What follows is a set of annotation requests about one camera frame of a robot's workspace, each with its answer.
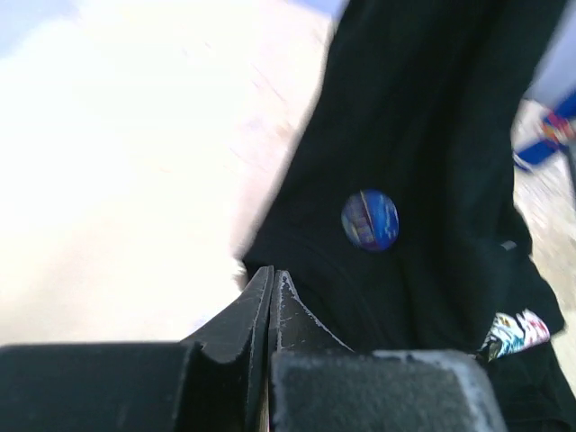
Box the black printed t-shirt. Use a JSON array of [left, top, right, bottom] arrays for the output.
[[242, 1, 575, 431]]

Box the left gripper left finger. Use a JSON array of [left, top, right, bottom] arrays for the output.
[[1, 267, 274, 431]]

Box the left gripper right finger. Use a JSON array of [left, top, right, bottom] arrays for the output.
[[269, 271, 507, 432]]

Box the blue round brooch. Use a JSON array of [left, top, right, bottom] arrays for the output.
[[341, 189, 400, 252]]

